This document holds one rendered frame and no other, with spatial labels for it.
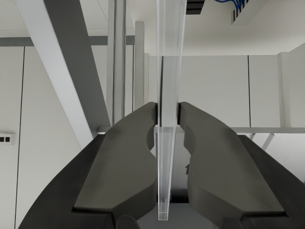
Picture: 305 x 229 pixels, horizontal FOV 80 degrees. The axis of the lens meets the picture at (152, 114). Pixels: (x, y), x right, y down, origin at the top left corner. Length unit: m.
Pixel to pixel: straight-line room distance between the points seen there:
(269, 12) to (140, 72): 0.44
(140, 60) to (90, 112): 0.45
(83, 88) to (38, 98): 2.13
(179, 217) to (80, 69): 0.26
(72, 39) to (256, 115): 2.04
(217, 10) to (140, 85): 0.33
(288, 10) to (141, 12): 0.45
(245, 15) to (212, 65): 1.48
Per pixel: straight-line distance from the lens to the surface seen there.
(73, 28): 0.18
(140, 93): 0.60
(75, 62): 0.18
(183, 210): 0.34
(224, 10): 0.67
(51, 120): 2.22
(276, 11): 0.74
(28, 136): 2.35
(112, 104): 0.47
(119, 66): 0.48
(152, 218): 0.33
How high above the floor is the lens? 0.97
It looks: 4 degrees down
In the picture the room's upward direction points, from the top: 180 degrees counter-clockwise
